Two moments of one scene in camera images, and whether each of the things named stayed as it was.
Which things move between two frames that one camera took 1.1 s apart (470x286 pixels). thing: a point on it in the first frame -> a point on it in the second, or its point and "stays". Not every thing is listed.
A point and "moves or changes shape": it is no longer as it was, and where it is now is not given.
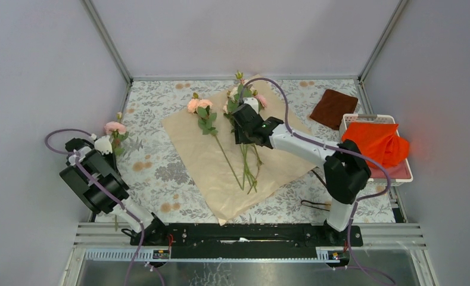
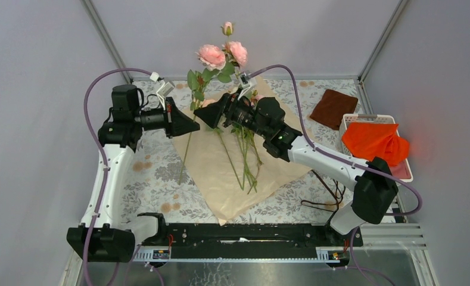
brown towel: (332, 106) stays
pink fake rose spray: (249, 159) stays
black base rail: (245, 241) stays
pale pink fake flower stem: (199, 106) -> (218, 130)
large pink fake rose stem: (117, 130) moves or changes shape
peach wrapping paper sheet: (232, 177) stays
